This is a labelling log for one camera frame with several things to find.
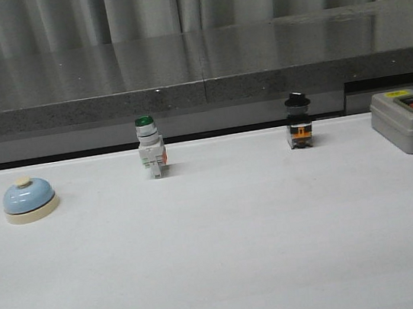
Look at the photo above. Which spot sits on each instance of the blue call bell cream base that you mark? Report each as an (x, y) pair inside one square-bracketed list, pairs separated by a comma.
[(29, 199)]

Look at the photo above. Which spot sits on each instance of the grey granite counter ledge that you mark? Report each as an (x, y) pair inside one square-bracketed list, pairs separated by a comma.
[(81, 102)]

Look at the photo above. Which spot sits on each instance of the green pushbutton switch white body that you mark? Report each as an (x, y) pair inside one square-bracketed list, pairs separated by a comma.
[(151, 149)]

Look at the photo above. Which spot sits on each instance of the grey start-stop switch box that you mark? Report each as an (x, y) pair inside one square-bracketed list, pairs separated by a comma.
[(392, 117)]

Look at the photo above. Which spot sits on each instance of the black selector switch orange body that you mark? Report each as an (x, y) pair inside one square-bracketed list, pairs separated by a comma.
[(299, 124)]

